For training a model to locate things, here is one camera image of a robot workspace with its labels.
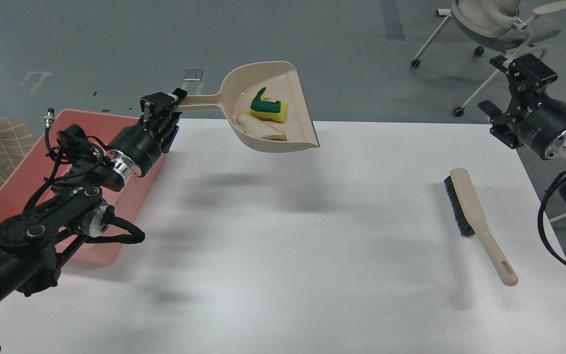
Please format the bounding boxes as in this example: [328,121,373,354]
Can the yellow green sponge piece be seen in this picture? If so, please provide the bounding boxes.
[249,87,288,123]

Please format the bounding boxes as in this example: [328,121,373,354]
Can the white office chair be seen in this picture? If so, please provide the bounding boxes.
[411,0,566,117]

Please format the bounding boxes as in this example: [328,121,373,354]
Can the silver floor plate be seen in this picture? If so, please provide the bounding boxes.
[182,69,203,82]

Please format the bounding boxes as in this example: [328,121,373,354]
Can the white bread slice piece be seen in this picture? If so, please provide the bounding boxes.
[236,112,287,141]

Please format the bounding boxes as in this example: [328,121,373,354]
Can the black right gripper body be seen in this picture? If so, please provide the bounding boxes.
[490,96,566,160]

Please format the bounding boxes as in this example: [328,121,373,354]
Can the beige hand brush black bristles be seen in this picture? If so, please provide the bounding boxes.
[443,168,519,287]

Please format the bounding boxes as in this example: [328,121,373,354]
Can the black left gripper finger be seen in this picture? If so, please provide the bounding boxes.
[140,88,187,123]

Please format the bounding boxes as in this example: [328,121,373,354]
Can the beige plastic dustpan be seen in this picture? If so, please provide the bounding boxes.
[177,61,320,153]

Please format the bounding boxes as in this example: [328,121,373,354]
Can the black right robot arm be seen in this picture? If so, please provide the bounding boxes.
[478,54,566,267]

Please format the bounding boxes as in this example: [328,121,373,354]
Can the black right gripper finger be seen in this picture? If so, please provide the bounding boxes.
[478,99,509,123]
[489,54,558,104]

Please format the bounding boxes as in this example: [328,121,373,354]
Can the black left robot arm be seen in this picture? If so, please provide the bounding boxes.
[0,88,187,301]

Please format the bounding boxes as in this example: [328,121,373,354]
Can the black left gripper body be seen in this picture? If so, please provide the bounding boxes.
[108,116,180,177]

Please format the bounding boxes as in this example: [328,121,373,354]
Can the pink plastic bin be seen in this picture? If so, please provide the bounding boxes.
[0,109,167,266]

